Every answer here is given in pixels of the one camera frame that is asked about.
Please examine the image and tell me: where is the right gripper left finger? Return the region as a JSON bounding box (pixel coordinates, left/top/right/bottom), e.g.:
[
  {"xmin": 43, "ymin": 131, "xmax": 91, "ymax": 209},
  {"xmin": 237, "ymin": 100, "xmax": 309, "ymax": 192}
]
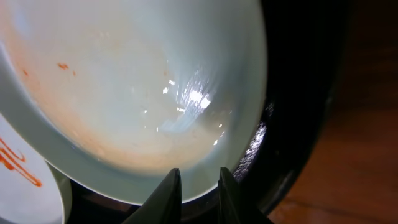
[{"xmin": 123, "ymin": 168, "xmax": 182, "ymax": 224}]

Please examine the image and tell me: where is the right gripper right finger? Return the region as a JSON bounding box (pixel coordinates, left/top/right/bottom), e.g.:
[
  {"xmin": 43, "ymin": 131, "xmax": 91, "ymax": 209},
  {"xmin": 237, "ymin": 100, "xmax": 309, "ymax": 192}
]
[{"xmin": 218, "ymin": 167, "xmax": 273, "ymax": 224}]

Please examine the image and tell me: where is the light green plate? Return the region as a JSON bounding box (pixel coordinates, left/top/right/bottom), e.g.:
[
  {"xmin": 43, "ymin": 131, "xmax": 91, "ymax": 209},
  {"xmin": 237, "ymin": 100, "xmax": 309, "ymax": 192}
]
[{"xmin": 1, "ymin": 1, "xmax": 267, "ymax": 205}]

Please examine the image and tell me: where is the round black serving tray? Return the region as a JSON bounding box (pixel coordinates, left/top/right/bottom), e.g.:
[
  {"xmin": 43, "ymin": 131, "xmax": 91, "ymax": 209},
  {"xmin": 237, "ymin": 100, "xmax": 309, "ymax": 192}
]
[{"xmin": 63, "ymin": 0, "xmax": 354, "ymax": 224}]

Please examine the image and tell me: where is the light blue plate front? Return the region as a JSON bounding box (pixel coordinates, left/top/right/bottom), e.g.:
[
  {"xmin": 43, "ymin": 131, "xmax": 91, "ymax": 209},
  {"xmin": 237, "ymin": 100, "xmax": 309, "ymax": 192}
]
[{"xmin": 1, "ymin": 116, "xmax": 72, "ymax": 224}]

